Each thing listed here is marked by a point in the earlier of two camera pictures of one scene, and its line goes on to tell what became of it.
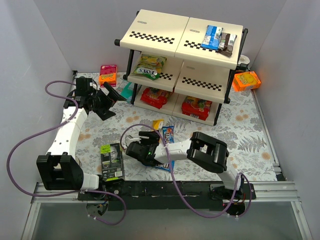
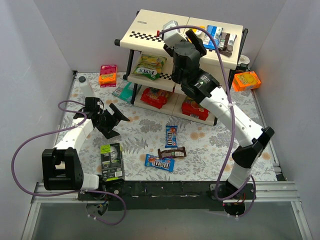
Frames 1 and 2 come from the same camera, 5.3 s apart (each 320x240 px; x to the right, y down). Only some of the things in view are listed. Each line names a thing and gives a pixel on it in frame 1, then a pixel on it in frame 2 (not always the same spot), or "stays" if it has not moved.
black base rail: (163, 196) stays
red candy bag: (154, 97) stays
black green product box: (111, 162) stays
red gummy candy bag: (196, 107) stays
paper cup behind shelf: (243, 62) stays
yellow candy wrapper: (156, 123) -> (195, 30)
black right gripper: (135, 150) -> (180, 47)
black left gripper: (105, 101) -> (110, 122)
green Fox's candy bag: (150, 66) stays
